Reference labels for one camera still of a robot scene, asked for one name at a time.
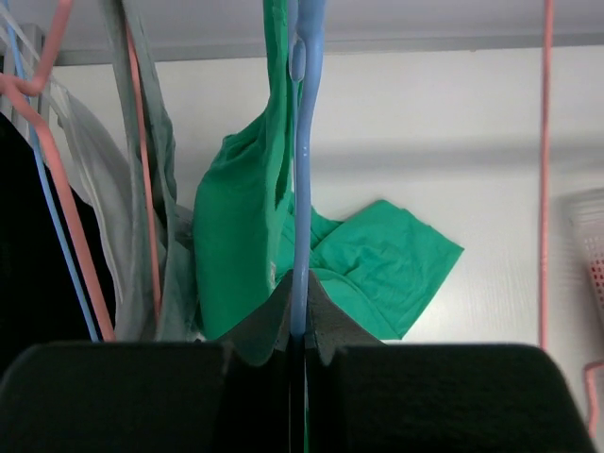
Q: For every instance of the white plastic basket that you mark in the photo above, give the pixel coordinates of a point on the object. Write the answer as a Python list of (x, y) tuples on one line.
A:
[(585, 215)]

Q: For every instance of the pink hanger under grey top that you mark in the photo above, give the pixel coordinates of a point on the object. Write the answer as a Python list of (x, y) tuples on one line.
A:
[(138, 96)]

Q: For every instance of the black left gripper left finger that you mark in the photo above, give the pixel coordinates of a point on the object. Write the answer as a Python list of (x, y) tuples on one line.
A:
[(254, 412)]

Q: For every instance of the blue hanger under white top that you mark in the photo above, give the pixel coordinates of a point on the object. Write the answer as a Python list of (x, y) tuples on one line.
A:
[(52, 198)]

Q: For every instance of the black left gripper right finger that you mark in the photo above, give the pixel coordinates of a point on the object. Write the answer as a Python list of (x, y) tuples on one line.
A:
[(336, 349)]

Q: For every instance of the blue hanger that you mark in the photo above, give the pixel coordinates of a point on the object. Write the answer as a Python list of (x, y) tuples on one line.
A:
[(52, 198), (302, 189)]

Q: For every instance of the grey tank top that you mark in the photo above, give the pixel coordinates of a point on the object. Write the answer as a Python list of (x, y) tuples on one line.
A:
[(161, 297)]

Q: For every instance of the black tank top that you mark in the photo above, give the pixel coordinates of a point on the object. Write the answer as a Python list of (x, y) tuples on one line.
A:
[(39, 303)]

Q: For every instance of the white tank top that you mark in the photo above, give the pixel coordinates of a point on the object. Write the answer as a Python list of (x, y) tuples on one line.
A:
[(105, 176)]

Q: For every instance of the pink plastic hanger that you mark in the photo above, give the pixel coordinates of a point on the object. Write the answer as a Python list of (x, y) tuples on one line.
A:
[(590, 369)]

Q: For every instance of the green tank top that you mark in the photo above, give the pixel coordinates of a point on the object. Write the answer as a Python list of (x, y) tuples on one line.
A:
[(381, 266)]

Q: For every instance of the left aluminium frame post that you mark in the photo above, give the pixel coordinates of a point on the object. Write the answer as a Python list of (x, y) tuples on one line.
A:
[(29, 62)]

